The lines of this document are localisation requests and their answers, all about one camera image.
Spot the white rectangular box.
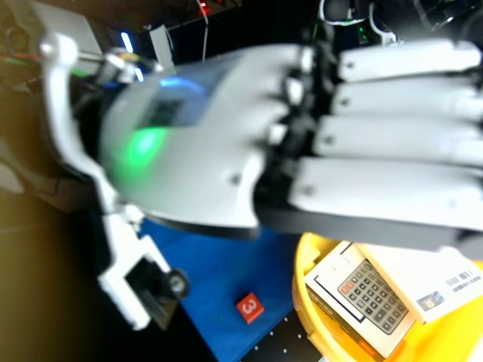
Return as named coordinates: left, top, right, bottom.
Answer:
left=354, top=243, right=483, bottom=325

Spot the yellow plastic basket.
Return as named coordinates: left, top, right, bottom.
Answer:
left=292, top=232, right=483, bottom=362

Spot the blue cloth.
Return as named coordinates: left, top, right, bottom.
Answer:
left=139, top=218, right=303, bottom=362

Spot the red block with numeral three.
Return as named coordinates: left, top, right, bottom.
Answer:
left=235, top=292, right=265, bottom=325

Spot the thin white cable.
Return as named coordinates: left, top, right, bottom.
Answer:
left=195, top=0, right=211, bottom=61

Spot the white plastic bracket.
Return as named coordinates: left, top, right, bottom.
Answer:
left=149, top=24, right=175, bottom=71

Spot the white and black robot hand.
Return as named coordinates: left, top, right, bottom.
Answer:
left=98, top=37, right=483, bottom=261

